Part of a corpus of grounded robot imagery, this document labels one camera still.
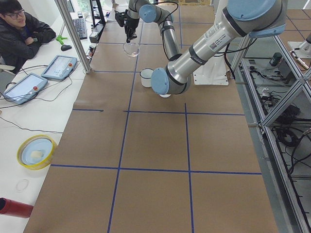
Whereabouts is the near blue teach pendant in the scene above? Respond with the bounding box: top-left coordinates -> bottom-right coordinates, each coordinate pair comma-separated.
3,73 -> 48,104

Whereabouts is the red cylinder bottle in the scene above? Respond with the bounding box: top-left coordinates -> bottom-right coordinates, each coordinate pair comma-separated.
0,198 -> 34,218

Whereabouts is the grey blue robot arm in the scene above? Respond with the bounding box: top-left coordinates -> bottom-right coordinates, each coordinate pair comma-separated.
115,0 -> 288,95

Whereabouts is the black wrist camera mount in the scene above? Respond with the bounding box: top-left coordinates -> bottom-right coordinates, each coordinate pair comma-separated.
115,9 -> 128,27

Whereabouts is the black computer mouse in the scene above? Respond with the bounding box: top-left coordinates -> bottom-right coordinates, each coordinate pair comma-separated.
61,45 -> 72,51

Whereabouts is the aluminium frame post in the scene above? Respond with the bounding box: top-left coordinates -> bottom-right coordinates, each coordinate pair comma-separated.
55,0 -> 91,74

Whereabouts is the white round lid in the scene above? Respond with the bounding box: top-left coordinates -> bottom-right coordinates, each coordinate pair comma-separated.
159,94 -> 171,98

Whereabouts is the black computer keyboard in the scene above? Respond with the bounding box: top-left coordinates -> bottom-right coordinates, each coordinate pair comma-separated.
72,18 -> 87,39

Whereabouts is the white enamel mug blue rim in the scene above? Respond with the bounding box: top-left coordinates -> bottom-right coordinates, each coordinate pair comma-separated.
139,68 -> 154,88

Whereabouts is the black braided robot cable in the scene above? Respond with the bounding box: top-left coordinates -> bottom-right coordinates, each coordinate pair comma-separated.
155,1 -> 183,59

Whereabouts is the aluminium side frame rail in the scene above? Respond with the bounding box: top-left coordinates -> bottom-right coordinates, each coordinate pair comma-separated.
234,36 -> 311,233

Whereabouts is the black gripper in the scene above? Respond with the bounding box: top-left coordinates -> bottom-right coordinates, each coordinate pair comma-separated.
124,18 -> 139,43

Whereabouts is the person in black jacket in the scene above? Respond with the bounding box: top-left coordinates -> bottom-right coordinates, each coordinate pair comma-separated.
0,0 -> 56,74

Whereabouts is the far blue teach pendant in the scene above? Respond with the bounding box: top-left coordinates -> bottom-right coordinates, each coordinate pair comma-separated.
41,55 -> 77,81

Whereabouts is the blue teach pendant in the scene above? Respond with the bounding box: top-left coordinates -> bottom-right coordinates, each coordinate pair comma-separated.
3,73 -> 48,104
41,55 -> 77,81

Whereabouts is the green plastic clamp tool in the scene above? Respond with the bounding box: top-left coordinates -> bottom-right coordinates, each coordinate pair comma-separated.
56,35 -> 67,45

